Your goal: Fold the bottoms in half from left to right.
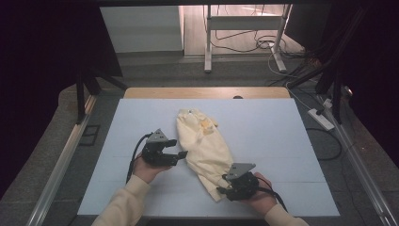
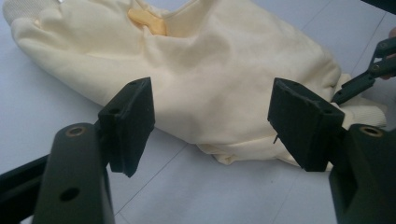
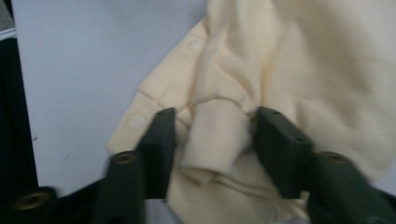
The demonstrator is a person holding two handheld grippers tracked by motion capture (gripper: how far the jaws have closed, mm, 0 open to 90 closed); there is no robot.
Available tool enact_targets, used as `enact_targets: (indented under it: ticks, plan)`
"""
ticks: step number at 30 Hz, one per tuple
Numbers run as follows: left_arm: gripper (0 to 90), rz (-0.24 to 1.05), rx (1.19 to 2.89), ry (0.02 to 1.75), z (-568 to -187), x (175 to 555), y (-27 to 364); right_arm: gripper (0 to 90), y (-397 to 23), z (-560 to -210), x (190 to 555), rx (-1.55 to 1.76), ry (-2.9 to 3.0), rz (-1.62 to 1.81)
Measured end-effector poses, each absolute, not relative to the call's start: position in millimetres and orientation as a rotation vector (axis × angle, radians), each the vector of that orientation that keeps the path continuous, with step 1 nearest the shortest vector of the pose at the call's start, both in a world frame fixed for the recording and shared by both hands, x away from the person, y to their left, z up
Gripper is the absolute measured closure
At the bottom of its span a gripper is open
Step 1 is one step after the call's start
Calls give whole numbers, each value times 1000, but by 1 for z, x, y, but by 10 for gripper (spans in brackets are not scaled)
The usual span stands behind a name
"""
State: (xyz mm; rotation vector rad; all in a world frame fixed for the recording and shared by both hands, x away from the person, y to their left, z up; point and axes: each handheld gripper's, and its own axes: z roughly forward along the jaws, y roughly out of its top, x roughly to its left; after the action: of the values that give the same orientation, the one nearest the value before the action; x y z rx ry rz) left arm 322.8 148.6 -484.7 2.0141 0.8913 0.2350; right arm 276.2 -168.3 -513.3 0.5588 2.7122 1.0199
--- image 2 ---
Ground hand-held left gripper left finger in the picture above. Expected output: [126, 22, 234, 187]
[31, 77, 156, 224]

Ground pale blue table mat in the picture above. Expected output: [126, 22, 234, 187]
[0, 0, 396, 224]

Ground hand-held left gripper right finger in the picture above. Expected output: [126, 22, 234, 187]
[266, 77, 396, 224]

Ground cream baby pants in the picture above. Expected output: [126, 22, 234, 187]
[2, 0, 389, 173]

